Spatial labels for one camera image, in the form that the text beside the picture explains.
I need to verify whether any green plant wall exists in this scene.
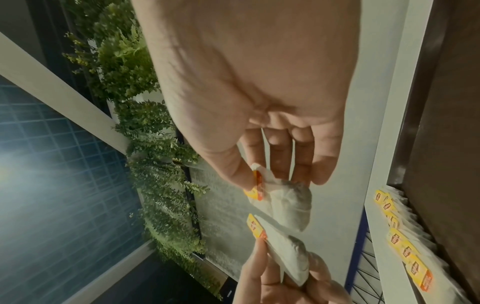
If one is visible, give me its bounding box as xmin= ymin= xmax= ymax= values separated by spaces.
xmin=61 ymin=0 xmax=226 ymax=300

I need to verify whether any person's left hand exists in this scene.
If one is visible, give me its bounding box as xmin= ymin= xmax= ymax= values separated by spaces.
xmin=232 ymin=237 xmax=354 ymax=304

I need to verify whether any white tea bag yellow tag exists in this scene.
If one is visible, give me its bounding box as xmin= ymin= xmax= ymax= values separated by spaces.
xmin=243 ymin=162 xmax=314 ymax=233
xmin=245 ymin=213 xmax=311 ymax=287

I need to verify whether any person's right hand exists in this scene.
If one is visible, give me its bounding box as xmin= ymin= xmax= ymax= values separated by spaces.
xmin=130 ymin=0 xmax=364 ymax=191

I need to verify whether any brown plastic tray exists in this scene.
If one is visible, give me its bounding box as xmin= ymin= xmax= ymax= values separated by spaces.
xmin=386 ymin=0 xmax=480 ymax=304

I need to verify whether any large glass window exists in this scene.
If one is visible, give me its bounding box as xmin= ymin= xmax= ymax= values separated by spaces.
xmin=0 ymin=74 xmax=156 ymax=304

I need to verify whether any row of tea bags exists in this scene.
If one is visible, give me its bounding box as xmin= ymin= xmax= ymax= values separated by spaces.
xmin=373 ymin=185 xmax=473 ymax=304

